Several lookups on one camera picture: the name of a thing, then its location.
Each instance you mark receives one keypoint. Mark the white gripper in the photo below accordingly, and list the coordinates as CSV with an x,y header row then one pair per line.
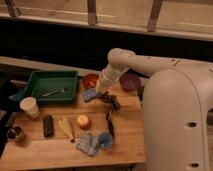
x,y
108,77

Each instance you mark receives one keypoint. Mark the blue sponge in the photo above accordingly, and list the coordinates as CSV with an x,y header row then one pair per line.
x,y
90,94

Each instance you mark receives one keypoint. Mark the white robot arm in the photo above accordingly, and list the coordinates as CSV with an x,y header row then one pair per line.
x,y
176,100

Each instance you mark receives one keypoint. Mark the blue small cup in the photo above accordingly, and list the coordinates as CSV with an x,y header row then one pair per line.
x,y
105,140

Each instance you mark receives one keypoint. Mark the white plastic cup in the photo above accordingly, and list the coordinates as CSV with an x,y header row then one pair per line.
x,y
30,107

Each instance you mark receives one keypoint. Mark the red plastic bowl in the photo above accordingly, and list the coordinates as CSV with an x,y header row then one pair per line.
x,y
89,80

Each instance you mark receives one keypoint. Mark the purple toy grapes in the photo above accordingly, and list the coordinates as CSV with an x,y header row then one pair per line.
x,y
108,98

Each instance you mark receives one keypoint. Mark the purple plastic bowl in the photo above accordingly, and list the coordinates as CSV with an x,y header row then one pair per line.
x,y
129,82

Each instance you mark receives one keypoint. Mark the orange toy apple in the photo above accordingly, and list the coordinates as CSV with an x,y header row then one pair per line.
x,y
83,122

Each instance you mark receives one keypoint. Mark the green plastic tray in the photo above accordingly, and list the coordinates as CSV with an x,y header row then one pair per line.
x,y
41,82

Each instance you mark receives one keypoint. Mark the blue grey cloth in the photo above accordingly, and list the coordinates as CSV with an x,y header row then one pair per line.
x,y
88,144

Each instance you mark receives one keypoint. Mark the black rectangular block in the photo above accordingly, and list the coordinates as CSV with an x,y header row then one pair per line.
x,y
48,129

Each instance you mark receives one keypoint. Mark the blue object behind tray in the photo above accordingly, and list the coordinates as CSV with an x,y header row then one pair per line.
x,y
17,96

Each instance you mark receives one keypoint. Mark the small metal can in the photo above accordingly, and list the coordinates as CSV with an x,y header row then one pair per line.
x,y
16,134

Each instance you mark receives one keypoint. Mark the black handled utensil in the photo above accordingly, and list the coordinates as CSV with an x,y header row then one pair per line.
x,y
109,121

